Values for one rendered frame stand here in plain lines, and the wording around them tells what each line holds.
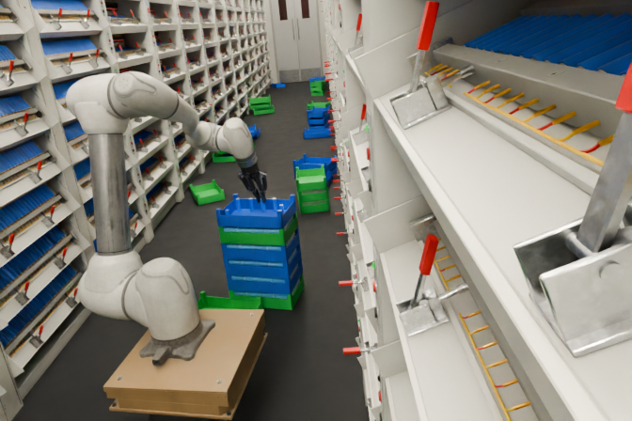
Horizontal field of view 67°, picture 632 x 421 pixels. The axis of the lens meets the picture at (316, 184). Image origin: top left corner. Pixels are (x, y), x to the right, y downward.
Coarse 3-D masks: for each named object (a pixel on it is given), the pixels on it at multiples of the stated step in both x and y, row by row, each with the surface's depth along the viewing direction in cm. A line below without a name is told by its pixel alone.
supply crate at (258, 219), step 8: (232, 200) 221; (240, 200) 223; (248, 200) 222; (256, 200) 221; (272, 200) 218; (280, 200) 217; (288, 200) 216; (224, 208) 212; (232, 208) 220; (248, 208) 223; (256, 208) 222; (272, 208) 220; (288, 208) 206; (216, 216) 206; (224, 216) 205; (232, 216) 203; (240, 216) 202; (248, 216) 201; (256, 216) 200; (264, 216) 199; (272, 216) 199; (280, 216) 198; (288, 216) 206; (224, 224) 206; (232, 224) 205; (240, 224) 204; (248, 224) 203; (256, 224) 202; (264, 224) 201; (272, 224) 200; (280, 224) 199
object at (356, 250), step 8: (352, 248) 137; (360, 248) 137; (360, 256) 138; (360, 264) 136; (360, 272) 132; (368, 296) 120; (368, 304) 117; (368, 320) 111; (368, 328) 108; (376, 336) 104; (376, 368) 96; (376, 376) 94; (376, 384) 92; (376, 392) 90; (376, 408) 80; (376, 416) 81
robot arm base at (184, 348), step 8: (200, 320) 151; (208, 320) 155; (200, 328) 149; (208, 328) 152; (184, 336) 143; (192, 336) 145; (200, 336) 148; (152, 344) 145; (160, 344) 142; (168, 344) 142; (176, 344) 142; (184, 344) 143; (192, 344) 144; (200, 344) 147; (144, 352) 144; (152, 352) 144; (160, 352) 140; (168, 352) 142; (176, 352) 142; (184, 352) 141; (192, 352) 141; (152, 360) 139; (160, 360) 138; (184, 360) 141
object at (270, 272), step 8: (296, 248) 222; (296, 256) 218; (232, 264) 212; (288, 264) 206; (296, 264) 218; (232, 272) 213; (240, 272) 212; (248, 272) 211; (256, 272) 210; (264, 272) 209; (272, 272) 208; (280, 272) 207; (288, 272) 206
